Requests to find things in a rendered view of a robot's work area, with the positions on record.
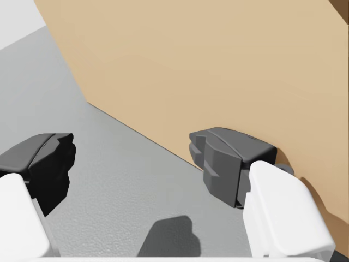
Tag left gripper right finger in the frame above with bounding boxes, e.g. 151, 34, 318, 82
188, 127, 335, 258

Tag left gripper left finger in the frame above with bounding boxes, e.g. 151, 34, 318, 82
0, 133, 76, 258

